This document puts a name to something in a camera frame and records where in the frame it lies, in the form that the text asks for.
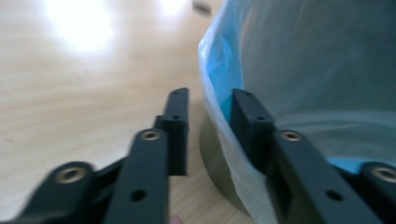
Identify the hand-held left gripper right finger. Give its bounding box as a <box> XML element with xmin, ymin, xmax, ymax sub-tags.
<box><xmin>230</xmin><ymin>88</ymin><xmax>277</xmax><ymax>175</ymax></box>

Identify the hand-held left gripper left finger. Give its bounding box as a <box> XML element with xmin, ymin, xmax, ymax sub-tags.
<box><xmin>153</xmin><ymin>87</ymin><xmax>191</xmax><ymax>177</ymax></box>

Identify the green round trash can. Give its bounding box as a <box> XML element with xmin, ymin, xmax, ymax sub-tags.
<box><xmin>198</xmin><ymin>114</ymin><xmax>250</xmax><ymax>217</ymax></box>

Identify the white trash bag blue band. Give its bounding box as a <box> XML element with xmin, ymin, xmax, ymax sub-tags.
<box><xmin>198</xmin><ymin>0</ymin><xmax>396</xmax><ymax>224</ymax></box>

